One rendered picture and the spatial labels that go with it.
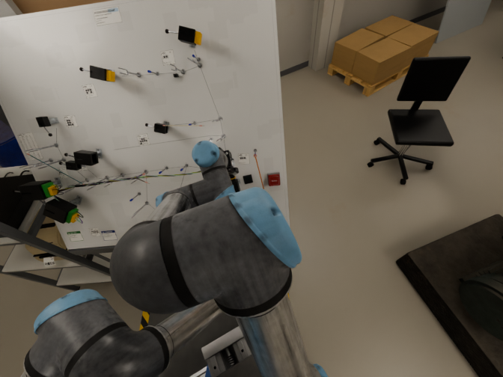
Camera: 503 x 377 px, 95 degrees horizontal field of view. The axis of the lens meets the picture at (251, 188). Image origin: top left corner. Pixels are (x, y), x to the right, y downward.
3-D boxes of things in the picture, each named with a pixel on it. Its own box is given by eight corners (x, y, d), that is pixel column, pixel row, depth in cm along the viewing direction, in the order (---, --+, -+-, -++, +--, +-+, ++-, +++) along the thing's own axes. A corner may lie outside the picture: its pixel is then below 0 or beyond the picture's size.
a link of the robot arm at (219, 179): (204, 214, 71) (192, 180, 72) (239, 201, 72) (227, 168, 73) (200, 213, 63) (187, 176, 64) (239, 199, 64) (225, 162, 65)
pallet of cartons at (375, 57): (384, 44, 359) (395, 12, 324) (431, 68, 315) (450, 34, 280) (322, 69, 339) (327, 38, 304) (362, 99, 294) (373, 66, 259)
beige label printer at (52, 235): (77, 258, 142) (51, 247, 126) (43, 263, 142) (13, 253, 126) (91, 215, 159) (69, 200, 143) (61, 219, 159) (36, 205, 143)
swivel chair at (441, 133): (441, 170, 224) (525, 81, 148) (390, 192, 217) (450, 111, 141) (398, 132, 257) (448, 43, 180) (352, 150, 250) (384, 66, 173)
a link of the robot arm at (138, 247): (92, 372, 24) (170, 221, 72) (193, 330, 25) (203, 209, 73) (34, 280, 22) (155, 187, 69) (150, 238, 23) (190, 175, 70)
